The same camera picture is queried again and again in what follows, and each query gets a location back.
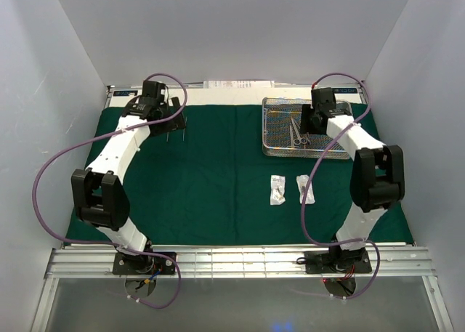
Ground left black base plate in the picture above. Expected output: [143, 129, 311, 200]
[112, 252, 177, 275]

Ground white paper sheet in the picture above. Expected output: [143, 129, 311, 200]
[203, 80, 275, 89]

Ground steel surgical scissors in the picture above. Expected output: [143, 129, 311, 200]
[291, 117, 309, 145]

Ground right blue label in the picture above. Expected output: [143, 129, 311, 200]
[333, 87, 358, 94]

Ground plastic packet black yellow part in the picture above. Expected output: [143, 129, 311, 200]
[296, 175, 315, 205]

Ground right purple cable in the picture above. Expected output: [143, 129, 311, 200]
[290, 72, 381, 300]

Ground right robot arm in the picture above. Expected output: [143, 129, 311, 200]
[301, 87, 405, 274]

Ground blue label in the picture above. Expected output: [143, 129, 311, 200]
[113, 89, 138, 97]
[333, 87, 358, 94]

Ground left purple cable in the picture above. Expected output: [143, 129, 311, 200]
[32, 72, 188, 309]

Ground green surgical cloth wrap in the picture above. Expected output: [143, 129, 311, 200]
[63, 104, 413, 246]

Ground left blue label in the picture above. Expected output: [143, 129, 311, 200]
[113, 89, 138, 97]

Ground metal mesh instrument tray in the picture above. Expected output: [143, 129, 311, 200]
[262, 97, 331, 158]

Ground purple cable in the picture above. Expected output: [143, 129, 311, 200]
[290, 72, 381, 300]
[32, 72, 188, 309]

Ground aluminium front rail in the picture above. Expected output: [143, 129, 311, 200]
[46, 243, 436, 279]

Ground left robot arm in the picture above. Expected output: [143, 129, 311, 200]
[70, 80, 186, 274]

